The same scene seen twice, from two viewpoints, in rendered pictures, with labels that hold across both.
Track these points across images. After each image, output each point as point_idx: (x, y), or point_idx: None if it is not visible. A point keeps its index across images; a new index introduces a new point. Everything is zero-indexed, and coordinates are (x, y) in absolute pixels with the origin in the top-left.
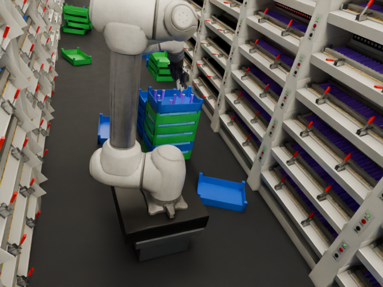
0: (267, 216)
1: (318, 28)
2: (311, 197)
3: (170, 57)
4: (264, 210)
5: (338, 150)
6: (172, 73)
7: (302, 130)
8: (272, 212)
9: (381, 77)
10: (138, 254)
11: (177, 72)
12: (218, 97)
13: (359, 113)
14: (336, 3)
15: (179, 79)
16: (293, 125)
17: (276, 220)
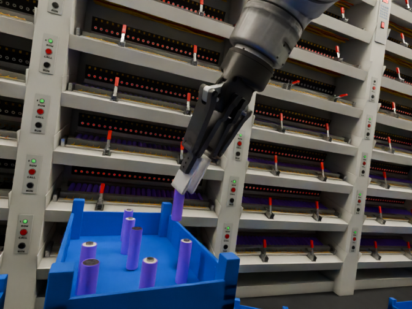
0: (273, 303)
1: None
2: (313, 225)
3: (286, 49)
4: (265, 303)
5: (301, 168)
6: (205, 127)
7: (264, 171)
8: (263, 297)
9: (317, 93)
10: None
11: (235, 117)
12: (6, 233)
13: (304, 129)
14: None
15: (218, 144)
16: (255, 171)
17: (275, 297)
